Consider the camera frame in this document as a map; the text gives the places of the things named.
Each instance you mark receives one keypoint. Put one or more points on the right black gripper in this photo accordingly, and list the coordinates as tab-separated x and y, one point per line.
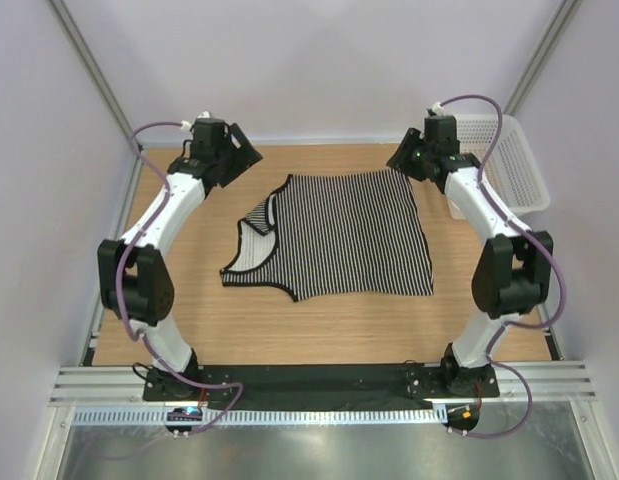
401	159

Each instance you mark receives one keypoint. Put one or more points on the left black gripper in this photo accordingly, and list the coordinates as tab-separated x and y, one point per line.
246	156

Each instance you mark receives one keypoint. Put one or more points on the black white striped tank top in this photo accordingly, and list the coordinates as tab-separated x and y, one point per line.
328	235

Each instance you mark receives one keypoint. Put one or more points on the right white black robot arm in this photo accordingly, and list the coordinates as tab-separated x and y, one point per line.
513	272

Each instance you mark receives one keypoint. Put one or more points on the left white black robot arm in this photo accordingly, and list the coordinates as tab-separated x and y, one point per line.
134	280

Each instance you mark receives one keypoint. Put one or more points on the white plastic basket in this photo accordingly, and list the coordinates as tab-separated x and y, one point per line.
511	169

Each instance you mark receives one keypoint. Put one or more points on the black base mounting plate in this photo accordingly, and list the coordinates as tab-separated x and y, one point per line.
321	386

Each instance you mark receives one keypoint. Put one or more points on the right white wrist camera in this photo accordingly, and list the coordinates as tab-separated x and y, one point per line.
436	109

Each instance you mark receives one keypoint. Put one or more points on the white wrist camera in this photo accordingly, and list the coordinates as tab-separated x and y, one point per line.
203	118
436	109

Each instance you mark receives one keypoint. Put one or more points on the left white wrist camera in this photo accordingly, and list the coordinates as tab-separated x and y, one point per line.
203	118

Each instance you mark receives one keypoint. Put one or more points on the right aluminium frame post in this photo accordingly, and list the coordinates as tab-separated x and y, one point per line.
560	21

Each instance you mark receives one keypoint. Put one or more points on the aluminium frame post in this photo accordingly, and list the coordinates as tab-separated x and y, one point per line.
78	42
560	21

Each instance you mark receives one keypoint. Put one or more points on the left aluminium frame post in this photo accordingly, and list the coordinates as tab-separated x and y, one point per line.
78	42

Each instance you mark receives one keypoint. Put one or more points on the aluminium front rail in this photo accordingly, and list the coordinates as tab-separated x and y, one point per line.
549	381

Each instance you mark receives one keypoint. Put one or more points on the slotted white cable duct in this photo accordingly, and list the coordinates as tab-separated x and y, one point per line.
189	416

